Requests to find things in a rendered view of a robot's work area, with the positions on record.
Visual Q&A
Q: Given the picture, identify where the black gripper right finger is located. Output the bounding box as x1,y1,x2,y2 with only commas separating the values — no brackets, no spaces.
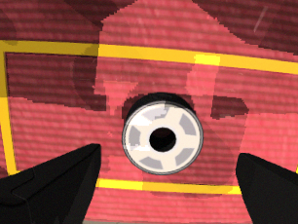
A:
235,152,298,224

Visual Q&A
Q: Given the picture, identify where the yellow rectangular outline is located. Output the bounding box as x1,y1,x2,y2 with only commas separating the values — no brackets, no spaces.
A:
0,39,298,195

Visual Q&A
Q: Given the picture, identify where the black and grey wheel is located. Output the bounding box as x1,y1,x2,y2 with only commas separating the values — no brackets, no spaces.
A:
122,92,204,175

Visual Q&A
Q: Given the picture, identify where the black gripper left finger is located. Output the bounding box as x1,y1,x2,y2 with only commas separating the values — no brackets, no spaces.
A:
0,143,101,224

